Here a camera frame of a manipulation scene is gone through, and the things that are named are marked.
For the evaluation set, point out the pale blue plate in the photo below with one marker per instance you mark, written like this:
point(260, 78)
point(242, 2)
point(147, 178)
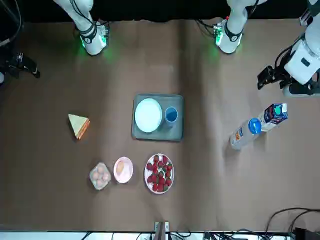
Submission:
point(147, 115)

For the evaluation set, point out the pale orange egg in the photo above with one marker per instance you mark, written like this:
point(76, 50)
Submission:
point(120, 168)

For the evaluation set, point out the red strawberry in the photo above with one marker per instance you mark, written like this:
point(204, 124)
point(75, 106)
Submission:
point(161, 180)
point(165, 187)
point(149, 166)
point(155, 171)
point(170, 166)
point(165, 159)
point(160, 164)
point(155, 187)
point(169, 181)
point(156, 158)
point(150, 179)
point(155, 178)

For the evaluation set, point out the triangular sandwich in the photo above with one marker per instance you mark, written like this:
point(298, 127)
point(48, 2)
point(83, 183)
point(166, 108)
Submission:
point(77, 125)

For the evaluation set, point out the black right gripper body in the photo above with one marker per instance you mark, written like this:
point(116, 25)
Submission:
point(13, 63)

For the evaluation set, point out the blue cup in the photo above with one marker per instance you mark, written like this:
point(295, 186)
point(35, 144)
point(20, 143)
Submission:
point(171, 115)

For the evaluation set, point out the grey-green serving tray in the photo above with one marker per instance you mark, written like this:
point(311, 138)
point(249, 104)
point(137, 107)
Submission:
point(178, 135)

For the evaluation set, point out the black box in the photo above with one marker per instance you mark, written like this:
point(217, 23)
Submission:
point(307, 235)

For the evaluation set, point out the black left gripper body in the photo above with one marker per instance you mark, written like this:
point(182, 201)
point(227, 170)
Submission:
point(282, 73)

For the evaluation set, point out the aluminium profile post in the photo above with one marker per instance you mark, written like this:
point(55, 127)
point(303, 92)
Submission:
point(161, 231)

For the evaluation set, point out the milk carton with green cap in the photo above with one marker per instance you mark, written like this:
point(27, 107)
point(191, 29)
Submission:
point(272, 117)

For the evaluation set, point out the clear bottle with blue cap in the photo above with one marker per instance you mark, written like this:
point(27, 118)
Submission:
point(241, 137)

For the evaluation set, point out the clear plastic egg box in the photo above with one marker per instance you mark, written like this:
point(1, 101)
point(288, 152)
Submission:
point(99, 188)

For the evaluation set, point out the brown egg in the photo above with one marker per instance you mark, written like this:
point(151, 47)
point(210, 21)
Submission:
point(100, 183)
point(101, 170)
point(95, 176)
point(106, 177)

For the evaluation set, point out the white strawberry plate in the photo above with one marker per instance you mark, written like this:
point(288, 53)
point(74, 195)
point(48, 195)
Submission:
point(149, 187)

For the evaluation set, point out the black backdrop curtain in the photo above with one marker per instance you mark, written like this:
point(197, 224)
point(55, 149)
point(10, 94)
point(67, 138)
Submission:
point(162, 10)

